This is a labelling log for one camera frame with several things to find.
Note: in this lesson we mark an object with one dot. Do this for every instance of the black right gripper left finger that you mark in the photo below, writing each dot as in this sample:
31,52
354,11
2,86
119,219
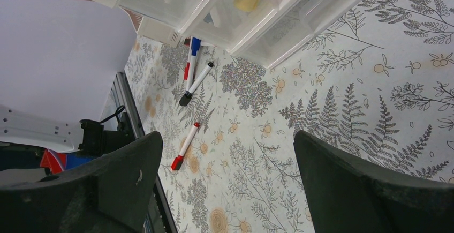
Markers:
81,199

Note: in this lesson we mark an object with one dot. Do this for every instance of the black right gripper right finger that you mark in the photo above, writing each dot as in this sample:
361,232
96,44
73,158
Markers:
348,194

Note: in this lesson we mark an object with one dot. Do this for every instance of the white plastic drawer organizer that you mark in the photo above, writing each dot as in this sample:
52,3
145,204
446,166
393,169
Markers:
268,35

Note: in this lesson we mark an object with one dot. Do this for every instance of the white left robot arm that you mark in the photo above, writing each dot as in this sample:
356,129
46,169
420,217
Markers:
86,137

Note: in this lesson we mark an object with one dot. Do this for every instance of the blue plastic bin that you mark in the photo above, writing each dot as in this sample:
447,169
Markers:
72,160

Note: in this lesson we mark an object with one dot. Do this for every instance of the red plastic bin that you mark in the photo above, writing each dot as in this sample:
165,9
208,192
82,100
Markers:
53,162

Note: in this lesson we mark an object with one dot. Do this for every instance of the red marker pen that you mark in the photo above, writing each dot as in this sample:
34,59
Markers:
178,161

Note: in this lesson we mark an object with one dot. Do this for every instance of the black tipped marker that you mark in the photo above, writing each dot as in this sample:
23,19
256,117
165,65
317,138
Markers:
185,99

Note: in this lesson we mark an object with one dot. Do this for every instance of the floral patterned table mat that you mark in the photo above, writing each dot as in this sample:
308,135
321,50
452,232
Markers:
377,83

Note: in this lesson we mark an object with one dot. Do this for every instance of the dark red capped marker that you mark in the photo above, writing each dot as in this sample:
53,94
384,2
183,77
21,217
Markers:
187,42

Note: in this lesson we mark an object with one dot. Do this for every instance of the white perforated file rack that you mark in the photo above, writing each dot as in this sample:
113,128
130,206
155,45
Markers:
153,29

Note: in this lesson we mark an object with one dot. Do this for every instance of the blue capped marker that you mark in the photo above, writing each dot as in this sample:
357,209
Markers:
196,44

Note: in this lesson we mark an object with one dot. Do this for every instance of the pink yellow highlighter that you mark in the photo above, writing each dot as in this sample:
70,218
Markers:
246,5

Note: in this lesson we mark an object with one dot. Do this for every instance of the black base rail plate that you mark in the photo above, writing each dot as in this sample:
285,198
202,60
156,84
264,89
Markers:
141,194

